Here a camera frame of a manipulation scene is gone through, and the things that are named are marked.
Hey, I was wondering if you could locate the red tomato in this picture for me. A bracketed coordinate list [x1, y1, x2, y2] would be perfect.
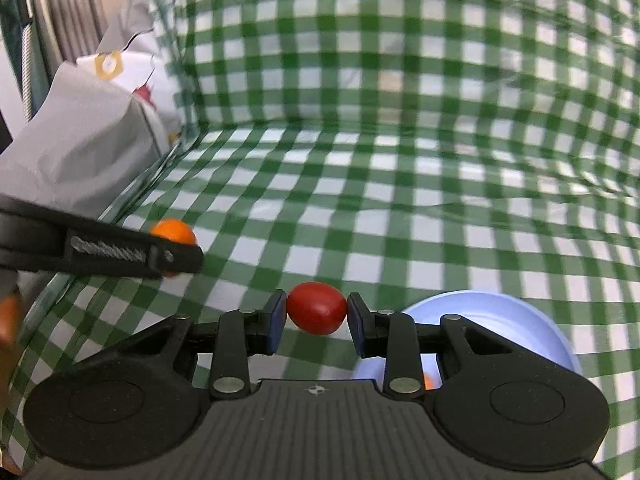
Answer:
[286, 282, 347, 336]

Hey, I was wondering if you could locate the metal radiator rack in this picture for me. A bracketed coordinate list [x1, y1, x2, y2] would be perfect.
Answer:
[8, 0, 107, 119]

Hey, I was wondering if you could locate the light blue plate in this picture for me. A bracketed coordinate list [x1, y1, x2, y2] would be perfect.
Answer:
[354, 290, 580, 391]

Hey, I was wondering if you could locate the green white checkered cloth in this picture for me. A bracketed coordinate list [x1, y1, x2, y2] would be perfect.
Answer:
[1, 0, 639, 479]

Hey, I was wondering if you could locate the white grey patterned pillow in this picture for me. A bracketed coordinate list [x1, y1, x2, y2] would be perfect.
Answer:
[1, 0, 182, 218]

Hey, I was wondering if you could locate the blurred human hand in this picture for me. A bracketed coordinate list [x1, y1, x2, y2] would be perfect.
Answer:
[0, 289, 25, 412]

